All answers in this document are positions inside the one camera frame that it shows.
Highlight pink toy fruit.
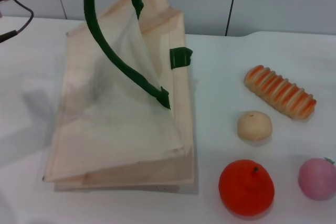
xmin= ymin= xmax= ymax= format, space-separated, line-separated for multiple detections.
xmin=298 ymin=157 xmax=336 ymax=201

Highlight white tablecloth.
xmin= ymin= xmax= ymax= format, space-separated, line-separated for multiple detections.
xmin=0 ymin=16 xmax=336 ymax=224

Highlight orange toy fruit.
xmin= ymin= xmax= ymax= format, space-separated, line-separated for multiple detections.
xmin=218 ymin=159 xmax=276 ymax=216

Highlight striped orange bread loaf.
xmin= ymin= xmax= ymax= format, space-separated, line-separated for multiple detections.
xmin=243 ymin=65 xmax=318 ymax=120

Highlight round beige bun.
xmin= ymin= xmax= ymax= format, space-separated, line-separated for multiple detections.
xmin=237 ymin=110 xmax=273 ymax=142

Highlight black cable with connector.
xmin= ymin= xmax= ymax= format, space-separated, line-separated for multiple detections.
xmin=0 ymin=0 xmax=35 ymax=44

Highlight cream handbag with green handles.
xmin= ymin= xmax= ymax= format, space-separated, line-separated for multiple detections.
xmin=43 ymin=0 xmax=200 ymax=196

